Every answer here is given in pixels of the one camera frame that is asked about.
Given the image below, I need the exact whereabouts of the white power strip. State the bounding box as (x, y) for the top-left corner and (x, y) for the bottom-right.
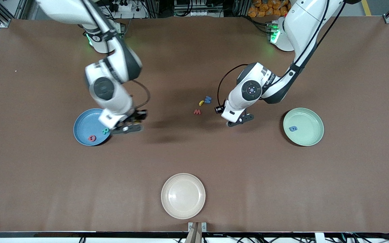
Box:
(108, 2), (148, 19)

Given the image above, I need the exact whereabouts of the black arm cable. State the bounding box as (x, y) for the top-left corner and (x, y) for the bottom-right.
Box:
(80, 0), (151, 112)
(217, 0), (345, 108)

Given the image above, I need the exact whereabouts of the base connector box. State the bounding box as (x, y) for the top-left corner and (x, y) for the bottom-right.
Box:
(113, 22), (126, 44)
(266, 21), (280, 44)

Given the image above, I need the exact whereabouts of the blue plate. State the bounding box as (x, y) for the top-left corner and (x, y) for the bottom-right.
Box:
(73, 108), (113, 146)

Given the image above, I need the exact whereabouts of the metal bracket with wooden stick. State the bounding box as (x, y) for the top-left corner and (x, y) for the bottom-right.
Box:
(184, 221), (208, 243)

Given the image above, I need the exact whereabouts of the bag of orange objects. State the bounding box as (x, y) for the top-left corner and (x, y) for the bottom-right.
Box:
(248, 0), (291, 18)

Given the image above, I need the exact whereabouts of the left base connector box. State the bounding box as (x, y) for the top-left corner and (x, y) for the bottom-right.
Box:
(266, 21), (280, 44)

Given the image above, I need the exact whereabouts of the beige plate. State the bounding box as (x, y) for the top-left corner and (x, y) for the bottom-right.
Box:
(161, 173), (206, 219)

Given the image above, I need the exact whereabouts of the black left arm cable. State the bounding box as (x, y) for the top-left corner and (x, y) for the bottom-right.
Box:
(217, 0), (345, 108)

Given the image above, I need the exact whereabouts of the right base connector box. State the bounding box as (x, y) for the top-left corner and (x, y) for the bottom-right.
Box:
(113, 22), (126, 44)

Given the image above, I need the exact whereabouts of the green plate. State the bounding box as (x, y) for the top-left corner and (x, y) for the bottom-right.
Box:
(283, 108), (325, 146)

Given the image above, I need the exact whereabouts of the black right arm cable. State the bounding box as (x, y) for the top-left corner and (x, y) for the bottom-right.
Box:
(80, 0), (151, 112)

